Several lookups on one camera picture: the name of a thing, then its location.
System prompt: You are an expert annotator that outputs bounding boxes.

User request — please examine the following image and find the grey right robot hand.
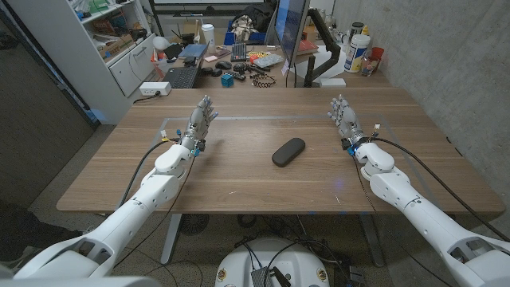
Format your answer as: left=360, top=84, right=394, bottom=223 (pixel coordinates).
left=327, top=94, right=371, bottom=151

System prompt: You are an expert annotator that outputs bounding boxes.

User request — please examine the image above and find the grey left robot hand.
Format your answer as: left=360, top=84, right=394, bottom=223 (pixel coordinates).
left=179, top=94, right=219, bottom=155

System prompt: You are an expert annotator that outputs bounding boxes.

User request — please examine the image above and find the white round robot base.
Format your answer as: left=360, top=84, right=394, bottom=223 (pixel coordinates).
left=214, top=238, right=331, bottom=287

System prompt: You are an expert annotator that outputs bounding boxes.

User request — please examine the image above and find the dark grey glasses case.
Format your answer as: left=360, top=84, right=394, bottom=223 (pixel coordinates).
left=271, top=137, right=307, bottom=168

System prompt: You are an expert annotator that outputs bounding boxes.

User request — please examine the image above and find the wooden back desk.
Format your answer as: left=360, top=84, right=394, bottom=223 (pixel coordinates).
left=157, top=43, right=394, bottom=89

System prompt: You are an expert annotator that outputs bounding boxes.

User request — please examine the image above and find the white flat box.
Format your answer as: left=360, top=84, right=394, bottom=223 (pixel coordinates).
left=318, top=77, right=347, bottom=88

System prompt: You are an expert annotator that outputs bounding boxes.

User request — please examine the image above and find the black laptop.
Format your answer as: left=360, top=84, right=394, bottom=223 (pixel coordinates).
left=162, top=42, right=210, bottom=89

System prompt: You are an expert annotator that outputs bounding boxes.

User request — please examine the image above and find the white power strip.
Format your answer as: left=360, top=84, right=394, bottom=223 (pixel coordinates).
left=139, top=81, right=172, bottom=97

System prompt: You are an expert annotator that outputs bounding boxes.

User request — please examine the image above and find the glass jar with red lid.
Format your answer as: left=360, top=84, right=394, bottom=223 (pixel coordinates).
left=360, top=46, right=386, bottom=77

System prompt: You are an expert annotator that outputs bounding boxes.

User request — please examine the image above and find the white wipes canister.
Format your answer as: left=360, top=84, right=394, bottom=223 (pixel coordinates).
left=343, top=33, right=371, bottom=74

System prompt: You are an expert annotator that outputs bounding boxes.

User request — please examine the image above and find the black keyboard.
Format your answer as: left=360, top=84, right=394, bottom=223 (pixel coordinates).
left=230, top=42, right=248, bottom=63

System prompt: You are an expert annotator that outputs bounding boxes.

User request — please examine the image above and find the white tumbler cup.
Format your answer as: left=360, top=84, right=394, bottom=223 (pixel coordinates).
left=201, top=23, right=217, bottom=55

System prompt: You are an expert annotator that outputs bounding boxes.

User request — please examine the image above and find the white round lamp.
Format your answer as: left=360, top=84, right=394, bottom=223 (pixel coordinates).
left=152, top=35, right=171, bottom=53

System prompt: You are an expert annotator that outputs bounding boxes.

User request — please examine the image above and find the black lid container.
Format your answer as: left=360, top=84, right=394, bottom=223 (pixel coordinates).
left=349, top=22, right=365, bottom=41

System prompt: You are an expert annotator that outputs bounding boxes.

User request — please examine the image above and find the clear plastic package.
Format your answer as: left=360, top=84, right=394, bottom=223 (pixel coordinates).
left=253, top=53, right=284, bottom=69

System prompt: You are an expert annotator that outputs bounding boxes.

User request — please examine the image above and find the blue storage crate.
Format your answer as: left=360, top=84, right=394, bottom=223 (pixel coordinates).
left=223, top=20, right=267, bottom=46

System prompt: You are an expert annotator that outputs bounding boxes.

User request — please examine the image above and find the black computer monitor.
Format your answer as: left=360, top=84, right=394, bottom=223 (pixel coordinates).
left=274, top=0, right=311, bottom=67

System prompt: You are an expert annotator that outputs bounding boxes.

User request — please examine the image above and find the grey table leg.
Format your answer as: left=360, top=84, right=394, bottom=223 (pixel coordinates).
left=358, top=214, right=386, bottom=268
left=160, top=214, right=183, bottom=265

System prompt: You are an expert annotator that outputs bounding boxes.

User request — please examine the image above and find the black bag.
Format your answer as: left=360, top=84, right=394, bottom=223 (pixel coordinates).
left=233, top=2, right=277, bottom=33

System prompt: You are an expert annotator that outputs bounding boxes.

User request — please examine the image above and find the white shelf cabinet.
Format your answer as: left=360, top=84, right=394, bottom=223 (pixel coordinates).
left=7, top=0, right=157, bottom=124

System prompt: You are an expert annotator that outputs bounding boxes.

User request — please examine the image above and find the white robot torso edge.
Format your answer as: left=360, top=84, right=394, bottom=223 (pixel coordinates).
left=0, top=276, right=160, bottom=287

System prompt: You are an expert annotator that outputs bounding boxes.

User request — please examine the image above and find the black coiled cable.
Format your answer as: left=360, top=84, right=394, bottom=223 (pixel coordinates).
left=250, top=73, right=277, bottom=88

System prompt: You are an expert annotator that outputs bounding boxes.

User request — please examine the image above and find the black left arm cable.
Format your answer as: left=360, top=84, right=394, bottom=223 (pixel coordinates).
left=118, top=137, right=182, bottom=209

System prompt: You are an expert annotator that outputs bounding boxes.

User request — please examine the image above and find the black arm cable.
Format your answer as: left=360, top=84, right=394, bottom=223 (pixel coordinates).
left=118, top=137, right=182, bottom=209
left=372, top=136, right=510, bottom=242

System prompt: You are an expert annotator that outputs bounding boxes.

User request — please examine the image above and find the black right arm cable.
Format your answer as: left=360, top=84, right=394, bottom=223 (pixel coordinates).
left=372, top=136, right=510, bottom=242

